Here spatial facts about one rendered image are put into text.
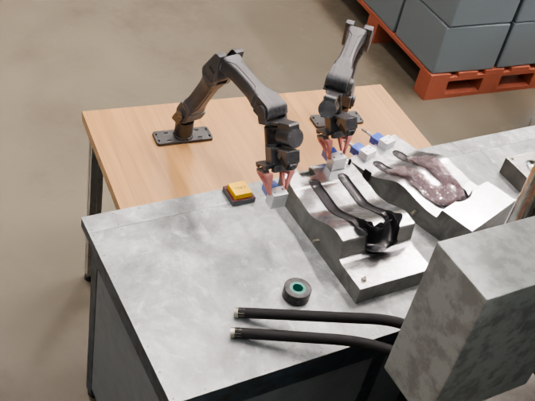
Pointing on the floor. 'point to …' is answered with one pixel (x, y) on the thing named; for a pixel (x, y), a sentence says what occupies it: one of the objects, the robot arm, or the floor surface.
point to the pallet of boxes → (460, 43)
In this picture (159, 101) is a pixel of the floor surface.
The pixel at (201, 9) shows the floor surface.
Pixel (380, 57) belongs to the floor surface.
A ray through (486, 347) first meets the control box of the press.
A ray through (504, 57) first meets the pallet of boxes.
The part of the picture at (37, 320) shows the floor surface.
